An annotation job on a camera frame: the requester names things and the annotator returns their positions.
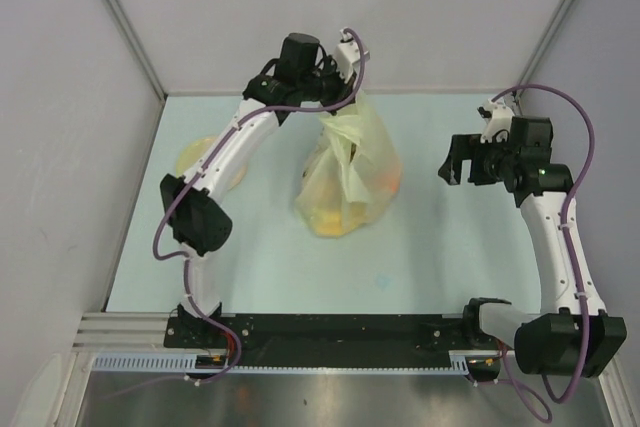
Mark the white slotted cable duct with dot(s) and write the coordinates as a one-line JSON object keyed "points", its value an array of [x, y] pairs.
{"points": [[456, 362]]}

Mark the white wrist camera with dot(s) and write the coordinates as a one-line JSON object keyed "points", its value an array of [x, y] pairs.
{"points": [[498, 116], [349, 54]]}

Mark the cream plate with branch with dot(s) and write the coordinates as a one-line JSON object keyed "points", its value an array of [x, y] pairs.
{"points": [[194, 151]]}

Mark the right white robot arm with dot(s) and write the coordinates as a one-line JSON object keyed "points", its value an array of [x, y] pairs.
{"points": [[572, 331]]}

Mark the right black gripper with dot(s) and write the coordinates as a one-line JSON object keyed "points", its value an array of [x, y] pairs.
{"points": [[461, 148]]}

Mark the yellow fake banana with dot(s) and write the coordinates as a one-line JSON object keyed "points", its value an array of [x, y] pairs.
{"points": [[330, 225]]}

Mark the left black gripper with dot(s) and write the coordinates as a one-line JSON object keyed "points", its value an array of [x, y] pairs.
{"points": [[340, 88]]}

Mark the left corner aluminium post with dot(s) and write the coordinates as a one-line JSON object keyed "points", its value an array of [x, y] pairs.
{"points": [[134, 45]]}

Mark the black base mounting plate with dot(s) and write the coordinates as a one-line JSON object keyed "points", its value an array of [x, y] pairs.
{"points": [[351, 338]]}

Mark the corner aluminium post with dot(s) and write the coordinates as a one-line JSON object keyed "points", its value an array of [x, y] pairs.
{"points": [[551, 30], [134, 45]]}

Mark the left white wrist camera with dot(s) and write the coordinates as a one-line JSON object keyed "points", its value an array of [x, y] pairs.
{"points": [[349, 54]]}

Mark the right corner aluminium post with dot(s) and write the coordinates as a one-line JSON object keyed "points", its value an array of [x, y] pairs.
{"points": [[551, 30]]}

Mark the orange fake fruit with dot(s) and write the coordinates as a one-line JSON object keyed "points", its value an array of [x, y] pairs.
{"points": [[389, 180]]}

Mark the yellow-green plastic bag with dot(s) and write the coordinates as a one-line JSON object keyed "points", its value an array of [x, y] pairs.
{"points": [[353, 148]]}

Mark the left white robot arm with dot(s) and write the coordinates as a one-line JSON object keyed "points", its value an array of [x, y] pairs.
{"points": [[192, 203]]}

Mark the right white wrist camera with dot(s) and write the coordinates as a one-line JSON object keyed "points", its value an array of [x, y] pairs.
{"points": [[498, 116]]}

